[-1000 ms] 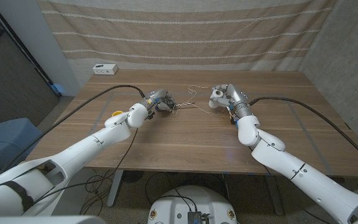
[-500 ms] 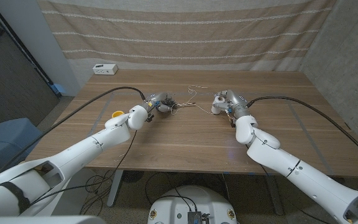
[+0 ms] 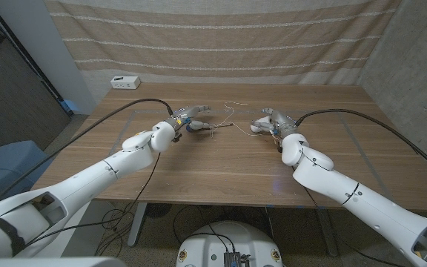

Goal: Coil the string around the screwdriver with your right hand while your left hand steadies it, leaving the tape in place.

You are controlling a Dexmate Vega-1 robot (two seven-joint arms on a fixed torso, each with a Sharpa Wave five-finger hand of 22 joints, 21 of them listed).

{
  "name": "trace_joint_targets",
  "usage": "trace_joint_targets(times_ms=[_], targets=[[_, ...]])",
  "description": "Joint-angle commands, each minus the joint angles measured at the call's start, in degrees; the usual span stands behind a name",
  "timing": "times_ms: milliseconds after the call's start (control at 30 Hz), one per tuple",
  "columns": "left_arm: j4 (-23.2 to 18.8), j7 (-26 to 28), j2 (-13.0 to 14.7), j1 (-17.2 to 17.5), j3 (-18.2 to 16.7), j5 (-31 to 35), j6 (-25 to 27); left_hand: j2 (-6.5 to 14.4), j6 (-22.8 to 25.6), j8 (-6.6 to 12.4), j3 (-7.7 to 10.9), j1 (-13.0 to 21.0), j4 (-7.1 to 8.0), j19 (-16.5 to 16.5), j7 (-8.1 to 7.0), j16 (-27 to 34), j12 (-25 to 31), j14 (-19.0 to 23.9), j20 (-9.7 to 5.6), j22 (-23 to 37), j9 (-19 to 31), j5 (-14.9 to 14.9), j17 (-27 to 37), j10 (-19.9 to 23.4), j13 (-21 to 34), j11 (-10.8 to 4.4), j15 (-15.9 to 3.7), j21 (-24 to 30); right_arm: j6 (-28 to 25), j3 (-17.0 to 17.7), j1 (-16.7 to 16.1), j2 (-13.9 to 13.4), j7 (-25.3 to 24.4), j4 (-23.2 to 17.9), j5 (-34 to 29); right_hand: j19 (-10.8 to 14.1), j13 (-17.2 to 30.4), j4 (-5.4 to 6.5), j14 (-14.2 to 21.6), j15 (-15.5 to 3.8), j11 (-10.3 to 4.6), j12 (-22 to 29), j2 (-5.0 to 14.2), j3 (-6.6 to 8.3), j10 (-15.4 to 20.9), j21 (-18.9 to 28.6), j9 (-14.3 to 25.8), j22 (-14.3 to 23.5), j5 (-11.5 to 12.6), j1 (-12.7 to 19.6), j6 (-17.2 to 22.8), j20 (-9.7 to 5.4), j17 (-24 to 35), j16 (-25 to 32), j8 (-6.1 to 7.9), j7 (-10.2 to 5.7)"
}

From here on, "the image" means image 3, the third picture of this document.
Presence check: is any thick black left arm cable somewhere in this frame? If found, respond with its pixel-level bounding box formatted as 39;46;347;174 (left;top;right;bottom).
0;98;174;207

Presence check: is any white string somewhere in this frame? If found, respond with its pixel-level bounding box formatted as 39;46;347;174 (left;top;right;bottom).
208;102;265;139

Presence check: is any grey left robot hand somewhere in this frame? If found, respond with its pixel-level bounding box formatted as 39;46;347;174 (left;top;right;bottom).
167;105;214;131

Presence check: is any black handled screwdriver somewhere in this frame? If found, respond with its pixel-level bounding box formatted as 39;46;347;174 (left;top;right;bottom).
186;122;234;132

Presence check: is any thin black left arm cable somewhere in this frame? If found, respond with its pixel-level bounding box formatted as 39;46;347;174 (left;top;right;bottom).
24;151;162;248

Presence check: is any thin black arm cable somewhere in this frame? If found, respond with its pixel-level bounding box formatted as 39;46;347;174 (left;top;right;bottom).
304;187;407;267
24;151;162;248

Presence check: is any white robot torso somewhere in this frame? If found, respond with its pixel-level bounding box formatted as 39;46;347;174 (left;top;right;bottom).
176;220;284;267

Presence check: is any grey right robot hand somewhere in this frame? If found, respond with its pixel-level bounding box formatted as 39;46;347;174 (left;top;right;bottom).
252;108;299;138

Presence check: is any white power strip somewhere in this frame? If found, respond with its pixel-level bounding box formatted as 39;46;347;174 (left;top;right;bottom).
110;76;142;90

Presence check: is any black round floor object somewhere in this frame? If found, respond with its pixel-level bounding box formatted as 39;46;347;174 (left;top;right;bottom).
146;202;173;219

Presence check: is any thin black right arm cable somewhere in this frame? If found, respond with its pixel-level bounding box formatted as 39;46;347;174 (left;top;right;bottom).
304;187;407;267

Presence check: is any white string spool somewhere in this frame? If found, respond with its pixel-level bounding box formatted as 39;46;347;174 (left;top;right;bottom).
250;116;274;134

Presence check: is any black torso cable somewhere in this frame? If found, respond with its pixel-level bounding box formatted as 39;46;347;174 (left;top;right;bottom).
172;203;236;255

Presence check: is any black door frame strip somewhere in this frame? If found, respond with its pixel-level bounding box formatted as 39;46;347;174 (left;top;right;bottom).
0;0;65;102

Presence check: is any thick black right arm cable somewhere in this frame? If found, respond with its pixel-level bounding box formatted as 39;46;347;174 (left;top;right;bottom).
295;108;427;182

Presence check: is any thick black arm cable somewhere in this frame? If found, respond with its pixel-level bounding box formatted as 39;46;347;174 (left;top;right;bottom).
295;108;427;182
0;98;174;207

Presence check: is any beige striped backdrop cloth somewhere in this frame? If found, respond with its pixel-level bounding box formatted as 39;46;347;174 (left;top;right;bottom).
44;0;402;85

